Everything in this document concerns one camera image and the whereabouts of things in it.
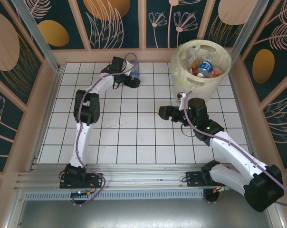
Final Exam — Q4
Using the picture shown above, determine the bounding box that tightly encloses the clear bottle light blue label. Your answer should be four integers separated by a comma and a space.
132, 59, 142, 79

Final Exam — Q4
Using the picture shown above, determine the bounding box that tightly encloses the cream plastic waste bin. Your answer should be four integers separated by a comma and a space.
171, 39, 232, 102

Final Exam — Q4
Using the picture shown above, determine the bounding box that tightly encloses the clear bottle dark blue label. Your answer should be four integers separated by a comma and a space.
197, 58, 214, 77

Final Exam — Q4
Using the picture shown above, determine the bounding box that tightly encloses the tall clear bottle green band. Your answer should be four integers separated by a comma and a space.
205, 47, 219, 60

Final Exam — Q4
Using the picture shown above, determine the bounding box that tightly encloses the grey sheet metal panel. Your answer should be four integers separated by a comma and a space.
5, 187, 284, 228

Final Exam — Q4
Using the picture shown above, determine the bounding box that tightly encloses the small green-lit circuit board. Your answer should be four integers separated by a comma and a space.
70, 189, 93, 198

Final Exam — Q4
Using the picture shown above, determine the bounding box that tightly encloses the thin black left gripper cable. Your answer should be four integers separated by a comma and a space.
112, 79, 124, 91

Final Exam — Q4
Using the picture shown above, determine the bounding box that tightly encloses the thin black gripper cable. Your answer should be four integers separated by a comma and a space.
180, 122, 198, 138
112, 79, 124, 91

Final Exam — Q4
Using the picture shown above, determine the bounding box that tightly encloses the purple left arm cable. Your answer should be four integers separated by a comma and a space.
72, 52, 138, 205

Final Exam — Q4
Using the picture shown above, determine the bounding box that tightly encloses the thin black right gripper cable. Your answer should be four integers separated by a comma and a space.
180, 122, 198, 138

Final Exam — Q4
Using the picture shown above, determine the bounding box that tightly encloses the aluminium side rail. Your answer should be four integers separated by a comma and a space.
229, 70, 262, 168
29, 65, 65, 171

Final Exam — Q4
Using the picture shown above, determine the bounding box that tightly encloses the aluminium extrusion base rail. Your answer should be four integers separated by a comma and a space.
15, 163, 275, 191

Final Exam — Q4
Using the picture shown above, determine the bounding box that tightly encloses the orange wired connector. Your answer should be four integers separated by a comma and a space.
213, 184, 230, 193

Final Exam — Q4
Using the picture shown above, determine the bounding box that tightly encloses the grey slotted cable duct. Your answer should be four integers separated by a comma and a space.
24, 191, 206, 200

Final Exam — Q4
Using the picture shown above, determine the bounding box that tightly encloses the aluminium frame post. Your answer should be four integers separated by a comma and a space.
226, 0, 270, 72
11, 0, 61, 72

